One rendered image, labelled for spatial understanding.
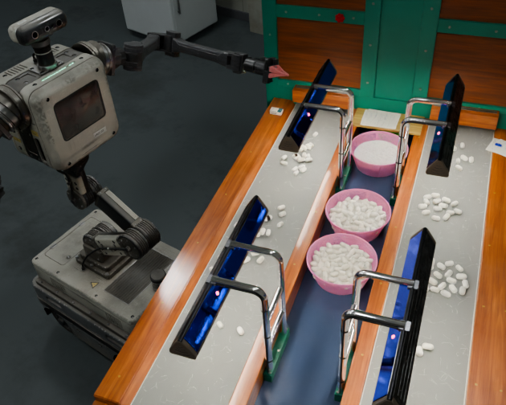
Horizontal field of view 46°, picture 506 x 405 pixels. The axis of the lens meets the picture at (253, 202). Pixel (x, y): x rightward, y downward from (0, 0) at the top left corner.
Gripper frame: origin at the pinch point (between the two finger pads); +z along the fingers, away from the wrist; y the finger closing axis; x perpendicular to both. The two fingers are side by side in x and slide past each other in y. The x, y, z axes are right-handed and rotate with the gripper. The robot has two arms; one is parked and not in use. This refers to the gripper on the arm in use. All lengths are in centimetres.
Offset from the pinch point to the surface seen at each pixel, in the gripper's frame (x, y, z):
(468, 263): 2, 50, 89
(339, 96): -54, 17, 2
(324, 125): -48, 32, -1
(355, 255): 19, 56, 52
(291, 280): 43, 62, 38
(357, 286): 66, 39, 70
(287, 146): 20.0, 21.7, 15.7
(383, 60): -58, -3, 18
